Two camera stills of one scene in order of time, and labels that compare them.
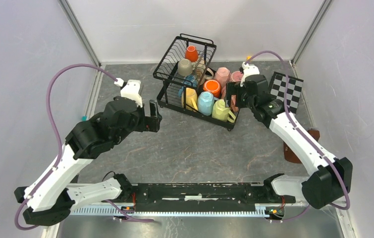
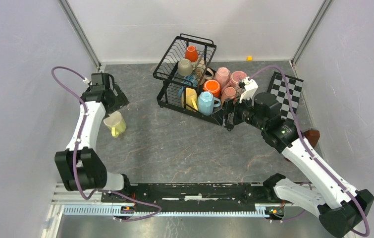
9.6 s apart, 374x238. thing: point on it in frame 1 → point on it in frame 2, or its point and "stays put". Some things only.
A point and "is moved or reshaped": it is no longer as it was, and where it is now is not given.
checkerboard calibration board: (294, 87) stays put
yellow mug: (191, 98) stays put
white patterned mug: (202, 72) stays put
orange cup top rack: (191, 53) stays put
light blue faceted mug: (205, 102) stays put
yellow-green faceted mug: (220, 112) is moved or reshaped
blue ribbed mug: (189, 81) stays put
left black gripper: (150, 123) → (121, 100)
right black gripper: (234, 88) → (229, 107)
